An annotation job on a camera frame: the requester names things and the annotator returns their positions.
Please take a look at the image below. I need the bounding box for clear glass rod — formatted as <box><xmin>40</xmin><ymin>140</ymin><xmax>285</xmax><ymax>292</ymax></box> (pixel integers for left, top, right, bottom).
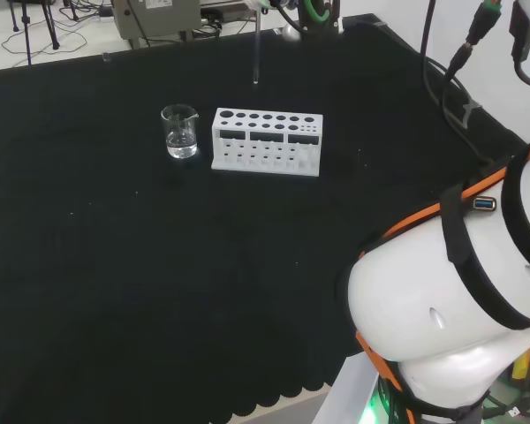
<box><xmin>252</xmin><ymin>7</ymin><xmax>262</xmax><ymax>86</ymax></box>

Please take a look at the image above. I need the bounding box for clear glass beaker with liquid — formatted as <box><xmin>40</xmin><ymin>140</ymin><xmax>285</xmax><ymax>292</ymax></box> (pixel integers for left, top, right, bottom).
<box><xmin>160</xmin><ymin>103</ymin><xmax>200</xmax><ymax>160</ymax></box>

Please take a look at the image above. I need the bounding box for white test tube rack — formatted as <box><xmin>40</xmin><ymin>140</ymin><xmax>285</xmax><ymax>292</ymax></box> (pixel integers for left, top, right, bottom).
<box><xmin>210</xmin><ymin>107</ymin><xmax>324</xmax><ymax>177</ymax></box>

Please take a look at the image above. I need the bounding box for grey equipment box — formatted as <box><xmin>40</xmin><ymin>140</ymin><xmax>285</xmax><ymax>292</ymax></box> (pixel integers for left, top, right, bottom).
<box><xmin>111</xmin><ymin>0</ymin><xmax>203</xmax><ymax>41</ymax></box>

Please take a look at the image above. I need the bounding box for black tripod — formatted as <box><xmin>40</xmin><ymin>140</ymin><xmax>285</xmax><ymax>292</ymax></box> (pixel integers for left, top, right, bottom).
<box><xmin>6</xmin><ymin>0</ymin><xmax>62</xmax><ymax>50</ymax></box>

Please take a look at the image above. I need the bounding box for black bench cloth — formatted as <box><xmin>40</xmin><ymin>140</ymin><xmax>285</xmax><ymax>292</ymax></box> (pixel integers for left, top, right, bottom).
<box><xmin>0</xmin><ymin>12</ymin><xmax>530</xmax><ymax>424</ymax></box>

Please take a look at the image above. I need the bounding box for green cable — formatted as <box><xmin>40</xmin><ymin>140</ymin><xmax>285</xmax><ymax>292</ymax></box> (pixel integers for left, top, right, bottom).
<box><xmin>299</xmin><ymin>0</ymin><xmax>337</xmax><ymax>24</ymax></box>

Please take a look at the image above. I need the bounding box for black cable with connector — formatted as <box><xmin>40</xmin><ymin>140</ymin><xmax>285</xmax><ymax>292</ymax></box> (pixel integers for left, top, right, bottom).
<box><xmin>441</xmin><ymin>0</ymin><xmax>507</xmax><ymax>133</ymax></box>

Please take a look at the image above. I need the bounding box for grey metal base plate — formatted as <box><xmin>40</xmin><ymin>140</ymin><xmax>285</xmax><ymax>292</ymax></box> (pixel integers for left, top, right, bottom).
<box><xmin>311</xmin><ymin>351</ymin><xmax>407</xmax><ymax>424</ymax></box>

